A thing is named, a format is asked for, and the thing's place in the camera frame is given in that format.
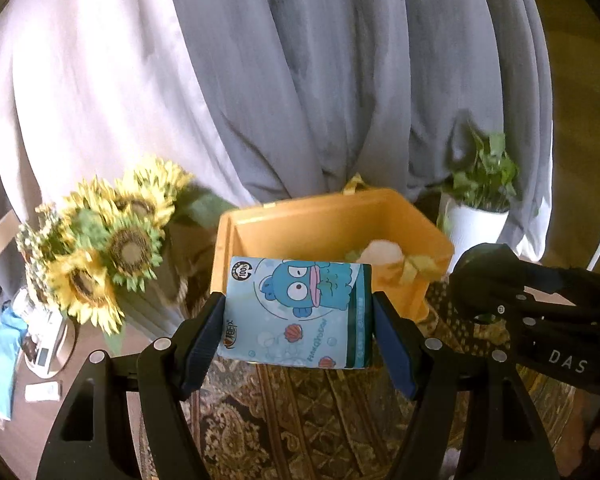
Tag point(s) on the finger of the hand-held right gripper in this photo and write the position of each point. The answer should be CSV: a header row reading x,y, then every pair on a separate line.
x,y
485,275
505,322

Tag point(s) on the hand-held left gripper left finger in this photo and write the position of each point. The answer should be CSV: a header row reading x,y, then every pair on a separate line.
x,y
205,345

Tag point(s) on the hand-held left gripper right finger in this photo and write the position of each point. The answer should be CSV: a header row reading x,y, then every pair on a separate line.
x,y
396,347

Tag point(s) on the blue cartoon tissue pack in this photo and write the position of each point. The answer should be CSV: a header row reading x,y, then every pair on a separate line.
x,y
292,315

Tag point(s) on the cream round plush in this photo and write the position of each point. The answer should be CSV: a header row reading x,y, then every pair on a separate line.
x,y
382,252

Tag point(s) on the orange plastic crate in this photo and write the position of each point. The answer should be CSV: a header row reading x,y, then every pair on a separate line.
x,y
310,225

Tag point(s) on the white plant pot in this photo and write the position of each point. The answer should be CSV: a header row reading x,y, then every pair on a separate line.
x,y
475,230

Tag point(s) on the green wrapped flower vase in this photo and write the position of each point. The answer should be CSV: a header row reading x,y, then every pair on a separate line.
x,y
150,300

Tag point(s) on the green leafy houseplant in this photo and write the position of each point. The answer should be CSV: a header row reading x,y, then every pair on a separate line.
x,y
485,175

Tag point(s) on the patterned fringed table runner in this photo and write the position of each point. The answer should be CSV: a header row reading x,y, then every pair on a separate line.
x,y
310,425

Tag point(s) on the artificial sunflower bouquet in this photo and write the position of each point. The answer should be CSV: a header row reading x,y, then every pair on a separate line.
x,y
110,245

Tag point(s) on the white remote control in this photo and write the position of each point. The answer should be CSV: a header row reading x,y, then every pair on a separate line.
x,y
47,350
42,391

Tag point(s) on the blue folded cloth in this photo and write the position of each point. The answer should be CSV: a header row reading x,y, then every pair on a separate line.
x,y
2,360

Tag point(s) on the grey curtain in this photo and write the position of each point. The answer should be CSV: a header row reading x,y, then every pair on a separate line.
x,y
360,75

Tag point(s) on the beige curtain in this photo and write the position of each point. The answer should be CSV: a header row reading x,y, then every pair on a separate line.
x,y
90,85

